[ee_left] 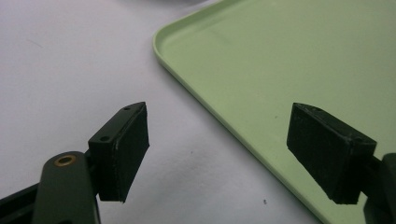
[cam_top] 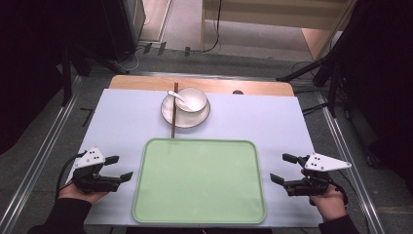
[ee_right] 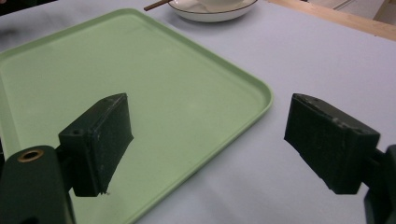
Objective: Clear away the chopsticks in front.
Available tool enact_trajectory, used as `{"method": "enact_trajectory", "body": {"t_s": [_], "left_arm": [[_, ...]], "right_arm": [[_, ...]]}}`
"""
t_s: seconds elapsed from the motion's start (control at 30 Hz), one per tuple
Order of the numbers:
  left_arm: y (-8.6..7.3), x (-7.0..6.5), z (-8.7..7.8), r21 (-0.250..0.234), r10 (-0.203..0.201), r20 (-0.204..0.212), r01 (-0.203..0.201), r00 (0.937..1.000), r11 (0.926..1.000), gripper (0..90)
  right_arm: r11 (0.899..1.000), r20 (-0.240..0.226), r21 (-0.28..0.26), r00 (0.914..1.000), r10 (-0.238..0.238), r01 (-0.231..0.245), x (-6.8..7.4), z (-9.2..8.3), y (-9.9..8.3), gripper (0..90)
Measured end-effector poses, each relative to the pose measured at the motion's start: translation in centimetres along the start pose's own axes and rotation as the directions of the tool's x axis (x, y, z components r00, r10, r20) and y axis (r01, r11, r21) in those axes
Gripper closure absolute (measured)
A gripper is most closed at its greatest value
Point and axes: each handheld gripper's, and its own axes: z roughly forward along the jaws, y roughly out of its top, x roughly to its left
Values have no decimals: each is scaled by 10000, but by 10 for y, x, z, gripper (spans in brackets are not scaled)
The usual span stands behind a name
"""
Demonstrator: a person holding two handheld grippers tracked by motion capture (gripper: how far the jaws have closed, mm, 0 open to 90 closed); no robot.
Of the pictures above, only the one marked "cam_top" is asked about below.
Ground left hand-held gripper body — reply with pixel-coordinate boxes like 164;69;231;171
71;146;122;194

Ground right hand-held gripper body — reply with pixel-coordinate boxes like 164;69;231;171
285;152;353;198

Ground person's left hand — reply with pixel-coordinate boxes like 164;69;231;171
57;182;109;205

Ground person's right hand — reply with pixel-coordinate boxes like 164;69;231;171
300;169;349;223

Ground white table cover sheet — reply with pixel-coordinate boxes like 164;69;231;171
66;88;324;228

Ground brown wooden chopsticks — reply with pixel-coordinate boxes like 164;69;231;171
170;82;180;139

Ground green plastic tray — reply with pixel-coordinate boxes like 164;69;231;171
131;137;267;225

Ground white round plate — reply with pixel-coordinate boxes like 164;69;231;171
160;92;211;129

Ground white ceramic spoon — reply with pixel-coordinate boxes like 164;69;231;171
167;90;197;112

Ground black tripod stand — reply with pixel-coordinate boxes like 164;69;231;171
276;0;361;119

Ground white bowl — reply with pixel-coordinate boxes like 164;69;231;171
174;87;208;114

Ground wooden table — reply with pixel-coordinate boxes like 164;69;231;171
108;74;295;98

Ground light wooden furniture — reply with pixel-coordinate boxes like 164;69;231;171
200;0;358;61

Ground left hand-held gripper black cable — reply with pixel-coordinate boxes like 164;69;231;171
55;151;88;200

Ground hand-held gripper black cable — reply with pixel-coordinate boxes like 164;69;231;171
327;169;372;234
55;151;88;200

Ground metal floor rail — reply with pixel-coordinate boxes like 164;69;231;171
316;91;388;234
0;75;83;234

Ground right hand-held gripper black cable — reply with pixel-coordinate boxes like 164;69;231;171
327;169;372;234

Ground black metal post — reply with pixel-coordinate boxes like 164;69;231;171
60;48;74;107

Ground white floor cable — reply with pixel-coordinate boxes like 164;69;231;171
112;45;145;73

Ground black floor cable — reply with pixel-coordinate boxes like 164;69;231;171
191;0;224;54

